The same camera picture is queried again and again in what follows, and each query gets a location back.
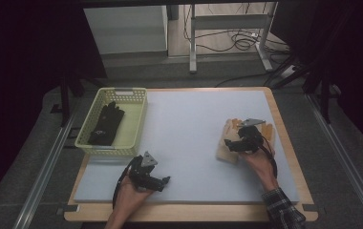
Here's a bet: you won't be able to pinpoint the person's left hand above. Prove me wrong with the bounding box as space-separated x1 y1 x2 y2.
115 175 155 216

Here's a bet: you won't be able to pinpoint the long black floor cable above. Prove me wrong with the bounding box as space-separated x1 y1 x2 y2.
214 72 272 89

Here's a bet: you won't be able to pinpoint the light grey foam mat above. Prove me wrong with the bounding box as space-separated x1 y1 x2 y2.
74 90 300 205

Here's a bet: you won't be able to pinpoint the black stand leg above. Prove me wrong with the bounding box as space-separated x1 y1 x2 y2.
58 72 86 128

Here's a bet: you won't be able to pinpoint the black tripod stand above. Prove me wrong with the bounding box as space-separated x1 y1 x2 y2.
270 47 344 125

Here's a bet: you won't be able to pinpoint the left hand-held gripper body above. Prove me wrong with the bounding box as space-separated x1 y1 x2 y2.
127 151 164 192

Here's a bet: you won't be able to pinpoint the grey metal stand frame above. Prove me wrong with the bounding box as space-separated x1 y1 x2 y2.
188 1 279 74

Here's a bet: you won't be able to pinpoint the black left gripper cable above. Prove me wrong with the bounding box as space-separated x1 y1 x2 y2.
112 156 140 210

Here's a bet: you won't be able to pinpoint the pale green plastic basket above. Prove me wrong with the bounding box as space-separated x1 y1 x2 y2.
75 87 148 157

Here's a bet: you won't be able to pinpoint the white cabinet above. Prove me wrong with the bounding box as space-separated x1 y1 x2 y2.
83 5 169 55

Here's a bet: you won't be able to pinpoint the black glove with white logo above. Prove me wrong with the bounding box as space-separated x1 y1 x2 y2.
87 100 126 147

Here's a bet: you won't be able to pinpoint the tangled black floor cables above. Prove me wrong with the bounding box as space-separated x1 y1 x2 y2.
182 2 291 54

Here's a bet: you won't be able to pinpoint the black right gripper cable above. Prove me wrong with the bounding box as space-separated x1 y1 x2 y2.
258 135 279 179

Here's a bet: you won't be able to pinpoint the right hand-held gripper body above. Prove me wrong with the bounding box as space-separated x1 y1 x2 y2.
233 117 267 155

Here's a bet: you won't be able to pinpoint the beige knit glove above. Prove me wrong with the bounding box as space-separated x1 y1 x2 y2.
215 117 248 165

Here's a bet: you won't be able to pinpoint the aluminium floor rail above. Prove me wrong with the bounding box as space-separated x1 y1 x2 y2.
11 109 79 229
306 93 363 229

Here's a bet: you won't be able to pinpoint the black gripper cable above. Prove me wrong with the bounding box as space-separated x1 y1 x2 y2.
112 156 140 210
258 135 279 179

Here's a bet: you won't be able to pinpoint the white power strip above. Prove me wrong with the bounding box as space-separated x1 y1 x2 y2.
279 64 297 79

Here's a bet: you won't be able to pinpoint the person's right hand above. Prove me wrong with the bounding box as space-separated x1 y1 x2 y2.
237 144 280 193

